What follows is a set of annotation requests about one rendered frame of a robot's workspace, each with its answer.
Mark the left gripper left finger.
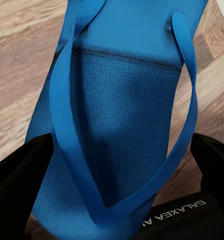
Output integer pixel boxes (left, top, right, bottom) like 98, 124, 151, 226
0, 133, 54, 240

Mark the sandal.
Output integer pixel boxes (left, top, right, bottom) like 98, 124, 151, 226
24, 0, 208, 240

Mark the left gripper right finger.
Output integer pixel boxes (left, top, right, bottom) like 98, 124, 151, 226
190, 133, 224, 215

